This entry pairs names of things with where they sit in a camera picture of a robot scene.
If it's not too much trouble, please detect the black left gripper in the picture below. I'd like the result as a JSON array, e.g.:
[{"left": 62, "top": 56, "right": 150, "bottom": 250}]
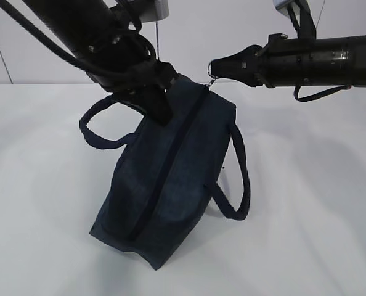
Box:
[{"left": 99, "top": 60, "right": 179, "bottom": 126}]

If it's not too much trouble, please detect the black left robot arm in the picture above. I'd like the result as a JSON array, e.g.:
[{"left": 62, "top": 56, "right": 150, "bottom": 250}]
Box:
[{"left": 0, "top": 0, "right": 177, "bottom": 125}]

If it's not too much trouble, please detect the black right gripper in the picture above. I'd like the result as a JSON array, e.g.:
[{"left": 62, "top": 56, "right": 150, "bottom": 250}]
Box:
[{"left": 212, "top": 33, "right": 287, "bottom": 89}]

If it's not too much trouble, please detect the navy blue lunch bag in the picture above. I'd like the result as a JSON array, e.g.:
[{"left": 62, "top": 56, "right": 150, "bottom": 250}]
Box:
[{"left": 79, "top": 75, "right": 251, "bottom": 269}]

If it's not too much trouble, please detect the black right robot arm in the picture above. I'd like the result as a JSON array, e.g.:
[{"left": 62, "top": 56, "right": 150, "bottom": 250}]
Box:
[{"left": 210, "top": 34, "right": 366, "bottom": 88}]

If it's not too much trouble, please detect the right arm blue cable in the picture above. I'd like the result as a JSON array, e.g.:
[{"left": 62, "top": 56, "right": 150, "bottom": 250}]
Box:
[{"left": 293, "top": 84, "right": 353, "bottom": 103}]

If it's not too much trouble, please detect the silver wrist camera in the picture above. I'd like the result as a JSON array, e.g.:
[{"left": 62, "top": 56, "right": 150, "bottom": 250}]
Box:
[
  {"left": 273, "top": 0, "right": 317, "bottom": 41},
  {"left": 128, "top": 0, "right": 170, "bottom": 23}
]

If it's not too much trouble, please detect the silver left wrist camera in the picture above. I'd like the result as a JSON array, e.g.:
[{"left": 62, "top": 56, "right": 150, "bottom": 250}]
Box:
[{"left": 128, "top": 0, "right": 170, "bottom": 23}]

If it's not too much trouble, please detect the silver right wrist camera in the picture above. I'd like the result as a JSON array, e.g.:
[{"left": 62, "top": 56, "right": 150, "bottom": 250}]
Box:
[{"left": 273, "top": 0, "right": 317, "bottom": 41}]

